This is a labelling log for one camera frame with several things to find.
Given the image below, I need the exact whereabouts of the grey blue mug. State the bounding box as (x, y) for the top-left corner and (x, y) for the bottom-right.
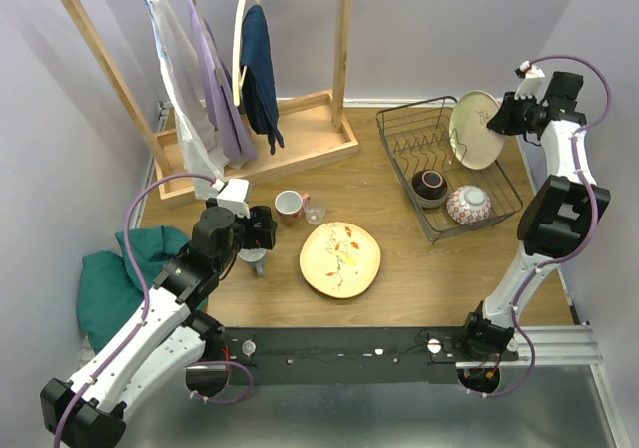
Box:
(238, 248), (268, 277)

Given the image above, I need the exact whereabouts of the pink mug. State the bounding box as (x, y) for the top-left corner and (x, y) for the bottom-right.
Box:
(274, 190), (310, 226)

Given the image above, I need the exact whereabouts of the cream plate with branch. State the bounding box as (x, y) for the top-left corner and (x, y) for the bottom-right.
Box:
(448, 90), (505, 170)

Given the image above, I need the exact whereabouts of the clear drinking glass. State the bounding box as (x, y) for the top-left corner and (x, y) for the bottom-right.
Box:
(303, 194), (327, 225)

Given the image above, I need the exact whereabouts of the orange rimmed bird plate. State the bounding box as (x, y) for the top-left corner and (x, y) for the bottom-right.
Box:
(299, 222), (381, 299)

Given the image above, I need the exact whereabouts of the dark ceramic bowl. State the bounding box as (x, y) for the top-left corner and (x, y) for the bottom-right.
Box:
(411, 170), (448, 210)

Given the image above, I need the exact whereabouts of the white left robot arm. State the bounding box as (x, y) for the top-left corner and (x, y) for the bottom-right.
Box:
(40, 206), (277, 447)

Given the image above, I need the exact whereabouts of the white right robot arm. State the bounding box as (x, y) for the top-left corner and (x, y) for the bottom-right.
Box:
(458, 66), (611, 360)

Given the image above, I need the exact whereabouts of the wooden clothes rack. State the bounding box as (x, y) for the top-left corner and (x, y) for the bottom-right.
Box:
(60, 0), (358, 184)

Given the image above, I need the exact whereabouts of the lavender hanging garment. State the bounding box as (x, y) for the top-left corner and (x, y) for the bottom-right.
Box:
(187, 0), (257, 169)

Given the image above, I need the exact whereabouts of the navy hanging garment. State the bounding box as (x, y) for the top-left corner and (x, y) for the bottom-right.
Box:
(241, 4), (285, 156)

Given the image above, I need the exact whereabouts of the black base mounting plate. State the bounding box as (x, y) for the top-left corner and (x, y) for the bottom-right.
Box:
(185, 326), (518, 395)

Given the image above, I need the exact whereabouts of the cream round hanger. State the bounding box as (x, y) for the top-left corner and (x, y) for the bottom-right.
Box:
(231, 0), (261, 108)

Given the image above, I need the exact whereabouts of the green cloth pile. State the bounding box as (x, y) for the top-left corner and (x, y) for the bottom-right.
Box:
(76, 225), (189, 353)

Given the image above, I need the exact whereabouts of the white hanging garment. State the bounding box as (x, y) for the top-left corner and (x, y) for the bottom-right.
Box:
(147, 0), (229, 179)

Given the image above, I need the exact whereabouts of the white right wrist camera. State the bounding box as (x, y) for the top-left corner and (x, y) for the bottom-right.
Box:
(515, 61), (545, 100)

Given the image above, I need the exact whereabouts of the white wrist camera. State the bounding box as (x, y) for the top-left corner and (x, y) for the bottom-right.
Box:
(211, 179), (250, 218)
(515, 61), (545, 100)

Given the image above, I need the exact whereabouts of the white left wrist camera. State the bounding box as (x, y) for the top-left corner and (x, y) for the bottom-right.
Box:
(211, 179), (250, 218)

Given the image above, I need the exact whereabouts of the black wire dish rack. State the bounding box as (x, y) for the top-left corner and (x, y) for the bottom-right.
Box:
(376, 96), (523, 243)

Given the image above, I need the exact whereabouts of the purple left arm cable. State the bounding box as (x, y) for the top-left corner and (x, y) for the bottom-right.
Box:
(52, 173), (254, 448)

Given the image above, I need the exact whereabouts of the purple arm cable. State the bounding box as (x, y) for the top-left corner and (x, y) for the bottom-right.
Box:
(466, 54), (613, 399)
(52, 173), (254, 448)

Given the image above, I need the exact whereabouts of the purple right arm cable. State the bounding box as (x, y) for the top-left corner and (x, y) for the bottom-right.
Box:
(466, 54), (613, 399)

